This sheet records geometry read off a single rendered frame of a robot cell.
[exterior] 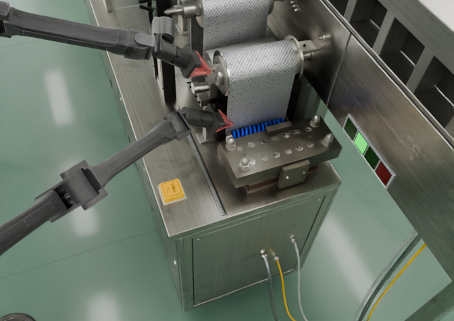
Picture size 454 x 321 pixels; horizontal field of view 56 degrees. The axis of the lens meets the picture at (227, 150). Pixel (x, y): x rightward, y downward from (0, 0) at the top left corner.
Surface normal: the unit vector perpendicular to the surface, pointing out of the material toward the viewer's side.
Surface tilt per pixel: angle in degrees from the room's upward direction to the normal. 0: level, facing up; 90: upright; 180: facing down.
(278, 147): 0
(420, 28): 90
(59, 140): 0
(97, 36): 28
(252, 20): 92
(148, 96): 0
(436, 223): 90
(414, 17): 90
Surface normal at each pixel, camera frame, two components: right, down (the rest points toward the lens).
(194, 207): 0.05, -0.61
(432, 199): -0.93, 0.26
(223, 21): 0.36, 0.76
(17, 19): 0.52, -0.22
